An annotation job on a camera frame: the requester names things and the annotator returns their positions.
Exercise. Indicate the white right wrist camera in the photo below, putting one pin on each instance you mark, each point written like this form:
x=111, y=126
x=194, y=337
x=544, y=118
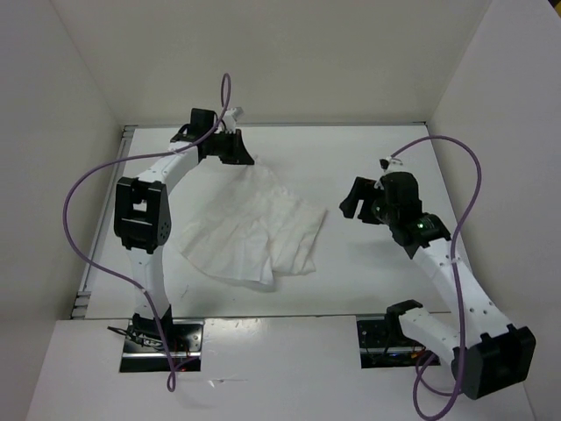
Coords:
x=389, y=164

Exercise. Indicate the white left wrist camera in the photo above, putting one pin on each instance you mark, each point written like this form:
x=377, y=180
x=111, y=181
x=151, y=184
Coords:
x=235, y=114

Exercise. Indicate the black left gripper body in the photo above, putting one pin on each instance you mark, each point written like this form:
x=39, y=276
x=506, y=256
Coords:
x=220, y=145

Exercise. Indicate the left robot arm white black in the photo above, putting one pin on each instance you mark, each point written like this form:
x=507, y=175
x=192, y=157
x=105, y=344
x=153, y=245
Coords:
x=142, y=217

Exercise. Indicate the white pleated skirt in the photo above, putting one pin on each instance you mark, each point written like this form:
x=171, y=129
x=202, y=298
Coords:
x=253, y=230

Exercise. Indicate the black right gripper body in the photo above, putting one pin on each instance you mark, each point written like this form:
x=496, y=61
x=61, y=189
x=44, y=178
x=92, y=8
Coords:
x=372, y=208

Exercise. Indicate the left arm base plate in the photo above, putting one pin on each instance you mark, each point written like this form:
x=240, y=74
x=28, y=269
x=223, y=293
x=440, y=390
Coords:
x=143, y=354

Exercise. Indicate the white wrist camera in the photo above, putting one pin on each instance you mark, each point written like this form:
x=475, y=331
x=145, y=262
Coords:
x=389, y=164
x=235, y=114

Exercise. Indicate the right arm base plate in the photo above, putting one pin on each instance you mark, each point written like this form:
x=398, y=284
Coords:
x=379, y=348

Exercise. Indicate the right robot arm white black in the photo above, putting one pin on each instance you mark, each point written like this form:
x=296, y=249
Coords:
x=489, y=353

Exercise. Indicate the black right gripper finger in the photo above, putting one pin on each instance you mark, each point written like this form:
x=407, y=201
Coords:
x=349, y=205
x=363, y=187

